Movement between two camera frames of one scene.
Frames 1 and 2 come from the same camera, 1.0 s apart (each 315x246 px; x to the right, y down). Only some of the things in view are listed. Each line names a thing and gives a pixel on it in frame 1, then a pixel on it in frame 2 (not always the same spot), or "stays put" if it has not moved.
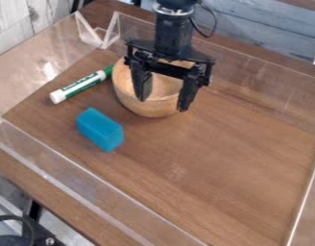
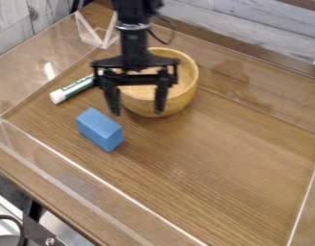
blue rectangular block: x=100 y=129 stays put
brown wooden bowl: x=161 y=101 stays put
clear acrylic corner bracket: x=94 y=36 stays put
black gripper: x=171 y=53 -> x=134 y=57
